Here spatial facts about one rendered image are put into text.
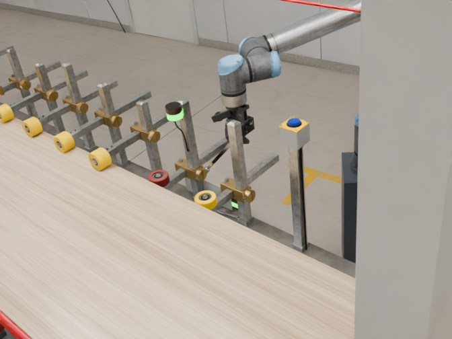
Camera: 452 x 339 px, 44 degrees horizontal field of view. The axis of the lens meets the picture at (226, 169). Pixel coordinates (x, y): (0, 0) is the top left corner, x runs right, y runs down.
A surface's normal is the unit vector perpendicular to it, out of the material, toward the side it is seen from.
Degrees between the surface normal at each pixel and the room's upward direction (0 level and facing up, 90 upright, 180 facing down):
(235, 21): 90
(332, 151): 0
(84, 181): 0
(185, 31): 90
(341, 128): 0
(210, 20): 90
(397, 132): 90
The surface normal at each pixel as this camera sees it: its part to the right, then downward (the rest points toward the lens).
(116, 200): -0.11, -0.82
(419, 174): -0.65, 0.49
